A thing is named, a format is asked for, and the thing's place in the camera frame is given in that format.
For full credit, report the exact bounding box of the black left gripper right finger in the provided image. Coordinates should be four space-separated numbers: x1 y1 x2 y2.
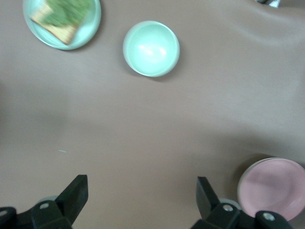
196 176 294 229

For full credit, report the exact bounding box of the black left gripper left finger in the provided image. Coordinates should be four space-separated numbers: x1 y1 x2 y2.
0 175 89 229

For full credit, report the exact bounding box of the pink plate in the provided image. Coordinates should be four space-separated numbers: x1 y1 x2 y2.
239 159 305 221

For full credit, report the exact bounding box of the green bowl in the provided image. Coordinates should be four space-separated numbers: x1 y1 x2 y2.
122 21 181 78

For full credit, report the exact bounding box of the toast slice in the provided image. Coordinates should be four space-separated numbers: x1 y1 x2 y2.
30 0 81 45

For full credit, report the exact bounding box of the green plate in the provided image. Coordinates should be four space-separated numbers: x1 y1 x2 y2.
22 0 102 51

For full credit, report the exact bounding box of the green lettuce leaf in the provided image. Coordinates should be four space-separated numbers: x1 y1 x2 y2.
41 0 92 27

